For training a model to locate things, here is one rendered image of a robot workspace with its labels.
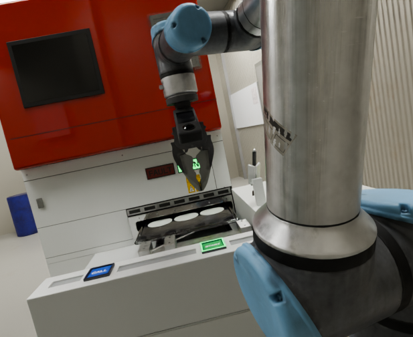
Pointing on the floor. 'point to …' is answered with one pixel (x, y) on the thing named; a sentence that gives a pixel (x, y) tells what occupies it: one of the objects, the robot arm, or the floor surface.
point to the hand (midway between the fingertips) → (200, 186)
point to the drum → (22, 214)
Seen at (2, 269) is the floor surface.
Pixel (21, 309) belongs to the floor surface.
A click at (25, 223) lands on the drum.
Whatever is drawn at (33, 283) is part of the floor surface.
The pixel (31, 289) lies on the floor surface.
